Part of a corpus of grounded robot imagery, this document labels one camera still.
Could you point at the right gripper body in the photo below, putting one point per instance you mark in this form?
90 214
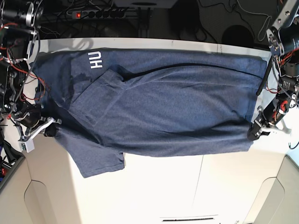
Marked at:
30 121

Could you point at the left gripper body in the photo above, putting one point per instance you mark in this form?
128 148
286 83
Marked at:
270 119

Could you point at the blue grey t-shirt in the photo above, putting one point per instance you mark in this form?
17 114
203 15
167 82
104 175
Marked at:
153 103

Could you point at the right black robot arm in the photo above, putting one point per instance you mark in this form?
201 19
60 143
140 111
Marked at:
19 32

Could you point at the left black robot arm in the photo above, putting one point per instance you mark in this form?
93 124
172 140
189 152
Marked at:
283 39

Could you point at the grey bin with tools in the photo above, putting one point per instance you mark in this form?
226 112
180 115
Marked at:
10 160

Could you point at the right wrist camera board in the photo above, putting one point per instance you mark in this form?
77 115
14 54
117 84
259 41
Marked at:
27 145

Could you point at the white power strip red switch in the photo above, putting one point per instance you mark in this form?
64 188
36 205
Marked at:
97 14

